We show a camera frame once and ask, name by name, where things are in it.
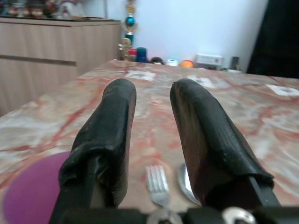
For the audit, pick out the colourful figurines on sideboard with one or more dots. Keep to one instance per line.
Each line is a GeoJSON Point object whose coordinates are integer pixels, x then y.
{"type": "Point", "coordinates": [30, 8]}

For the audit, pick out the purple round plate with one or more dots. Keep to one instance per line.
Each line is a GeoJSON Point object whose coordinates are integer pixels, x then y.
{"type": "Point", "coordinates": [30, 186]}

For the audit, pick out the black round object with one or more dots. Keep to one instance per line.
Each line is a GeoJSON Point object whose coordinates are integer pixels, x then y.
{"type": "Point", "coordinates": [157, 60]}

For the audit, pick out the silver metal spoon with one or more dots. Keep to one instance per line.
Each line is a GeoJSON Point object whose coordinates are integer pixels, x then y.
{"type": "Point", "coordinates": [185, 184]}

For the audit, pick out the small gold trophy figure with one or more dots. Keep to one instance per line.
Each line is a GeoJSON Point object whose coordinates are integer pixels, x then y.
{"type": "Point", "coordinates": [125, 50]}

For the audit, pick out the orange ball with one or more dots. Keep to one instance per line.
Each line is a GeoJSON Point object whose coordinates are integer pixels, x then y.
{"type": "Point", "coordinates": [187, 63]}

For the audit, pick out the tall teal gold trophy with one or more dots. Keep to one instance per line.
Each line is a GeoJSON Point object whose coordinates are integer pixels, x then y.
{"type": "Point", "coordinates": [130, 21]}

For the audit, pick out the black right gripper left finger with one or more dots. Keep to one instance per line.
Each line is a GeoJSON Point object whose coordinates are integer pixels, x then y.
{"type": "Point", "coordinates": [102, 144]}

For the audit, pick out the light wooden sideboard cabinet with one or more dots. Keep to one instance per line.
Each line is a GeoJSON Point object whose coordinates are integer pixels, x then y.
{"type": "Point", "coordinates": [46, 58]}

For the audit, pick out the white jar with teal band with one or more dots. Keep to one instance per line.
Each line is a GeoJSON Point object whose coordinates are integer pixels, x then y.
{"type": "Point", "coordinates": [172, 61]}

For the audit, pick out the silver metal fork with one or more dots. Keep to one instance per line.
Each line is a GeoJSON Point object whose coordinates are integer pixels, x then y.
{"type": "Point", "coordinates": [158, 186]}

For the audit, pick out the white paper marker card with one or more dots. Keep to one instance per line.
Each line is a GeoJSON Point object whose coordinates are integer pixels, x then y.
{"type": "Point", "coordinates": [140, 74]}
{"type": "Point", "coordinates": [283, 89]}
{"type": "Point", "coordinates": [202, 80]}

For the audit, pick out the white box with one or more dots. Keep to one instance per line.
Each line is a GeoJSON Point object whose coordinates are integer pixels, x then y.
{"type": "Point", "coordinates": [209, 60]}

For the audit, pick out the dark curtain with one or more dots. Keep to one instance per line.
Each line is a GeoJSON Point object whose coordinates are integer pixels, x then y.
{"type": "Point", "coordinates": [275, 37]}

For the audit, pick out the dark blue cylindrical container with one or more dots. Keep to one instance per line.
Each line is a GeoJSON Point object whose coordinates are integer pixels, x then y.
{"type": "Point", "coordinates": [141, 54]}

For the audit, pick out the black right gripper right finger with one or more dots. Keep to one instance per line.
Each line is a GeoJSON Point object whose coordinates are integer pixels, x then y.
{"type": "Point", "coordinates": [210, 140]}

